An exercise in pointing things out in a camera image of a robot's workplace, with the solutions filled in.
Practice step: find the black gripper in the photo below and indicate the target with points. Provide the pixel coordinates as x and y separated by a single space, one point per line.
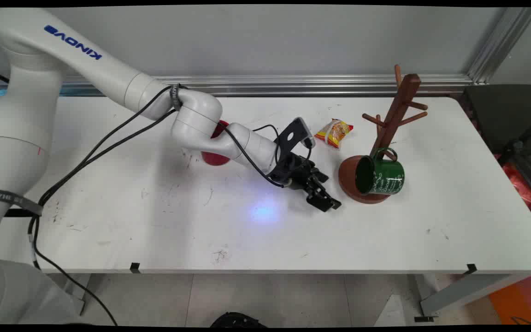
295 170

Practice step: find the green enamel mug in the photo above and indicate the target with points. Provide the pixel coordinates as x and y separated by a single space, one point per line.
387 177

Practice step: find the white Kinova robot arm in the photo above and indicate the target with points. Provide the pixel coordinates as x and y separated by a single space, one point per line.
26 138

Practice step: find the yellow red snack packet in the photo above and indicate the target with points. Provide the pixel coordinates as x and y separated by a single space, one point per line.
334 133

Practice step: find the red plastic cup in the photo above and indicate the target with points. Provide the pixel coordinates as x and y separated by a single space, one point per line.
215 159

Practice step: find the brown wooden mug tree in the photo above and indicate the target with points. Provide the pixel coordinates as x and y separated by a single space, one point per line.
397 110

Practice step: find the black rounded floor object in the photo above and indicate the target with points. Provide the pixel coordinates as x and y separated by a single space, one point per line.
238 320

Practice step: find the black table edge clip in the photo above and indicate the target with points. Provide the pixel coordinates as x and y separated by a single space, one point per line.
134 267
471 269

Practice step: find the grey table leg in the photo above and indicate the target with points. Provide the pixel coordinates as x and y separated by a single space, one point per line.
459 290
74 290

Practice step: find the red plastic bag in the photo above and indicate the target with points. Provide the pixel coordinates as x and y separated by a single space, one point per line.
521 186

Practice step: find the red foam floor mat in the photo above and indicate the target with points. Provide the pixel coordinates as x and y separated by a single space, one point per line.
519 302

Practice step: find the black camera bracket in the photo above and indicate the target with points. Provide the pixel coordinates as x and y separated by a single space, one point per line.
289 138

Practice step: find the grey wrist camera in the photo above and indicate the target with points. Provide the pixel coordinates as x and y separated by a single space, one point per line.
305 131

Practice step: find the long aluminium wall rail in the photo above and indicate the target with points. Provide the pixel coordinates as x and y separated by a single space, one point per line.
316 84

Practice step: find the slanted aluminium frame post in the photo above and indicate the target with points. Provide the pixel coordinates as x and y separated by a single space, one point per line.
500 44

